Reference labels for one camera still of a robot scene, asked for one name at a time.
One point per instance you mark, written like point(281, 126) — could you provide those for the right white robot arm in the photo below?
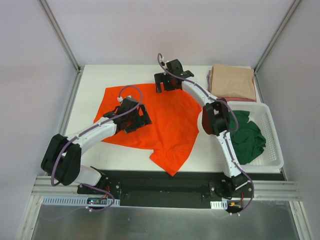
point(217, 119)

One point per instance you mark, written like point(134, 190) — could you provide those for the left white cable duct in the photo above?
point(80, 201)

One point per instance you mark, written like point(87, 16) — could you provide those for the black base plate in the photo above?
point(191, 190)

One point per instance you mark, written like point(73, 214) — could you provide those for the folded pink t shirt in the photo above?
point(240, 99)

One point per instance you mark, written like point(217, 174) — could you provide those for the white plastic basket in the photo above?
point(271, 160)

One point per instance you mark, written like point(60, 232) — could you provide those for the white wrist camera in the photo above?
point(120, 99)
point(163, 62)

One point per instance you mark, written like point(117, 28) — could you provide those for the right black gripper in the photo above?
point(161, 79)

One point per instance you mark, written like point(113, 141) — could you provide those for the folded lavender t shirt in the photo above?
point(208, 79)

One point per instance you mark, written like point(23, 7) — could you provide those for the white cable duct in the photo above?
point(225, 205)
point(80, 201)

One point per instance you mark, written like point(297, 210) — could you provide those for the green t shirt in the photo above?
point(248, 141)

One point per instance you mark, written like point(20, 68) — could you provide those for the orange t shirt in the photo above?
point(174, 128)

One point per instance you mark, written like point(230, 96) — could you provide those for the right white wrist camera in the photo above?
point(163, 62)

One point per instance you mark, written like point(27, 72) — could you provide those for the right white cable duct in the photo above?
point(225, 205)

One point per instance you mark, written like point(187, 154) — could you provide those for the right aluminium post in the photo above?
point(280, 28)

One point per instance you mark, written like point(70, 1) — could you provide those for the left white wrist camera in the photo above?
point(120, 99)

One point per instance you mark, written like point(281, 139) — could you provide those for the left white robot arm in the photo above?
point(62, 159)

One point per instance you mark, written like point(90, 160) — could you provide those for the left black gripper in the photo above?
point(139, 116)

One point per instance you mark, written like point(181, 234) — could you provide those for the left aluminium post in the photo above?
point(59, 34)

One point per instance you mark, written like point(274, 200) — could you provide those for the aluminium post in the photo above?
point(280, 28)
point(59, 34)

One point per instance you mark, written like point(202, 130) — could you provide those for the folded beige t shirt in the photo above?
point(232, 82)

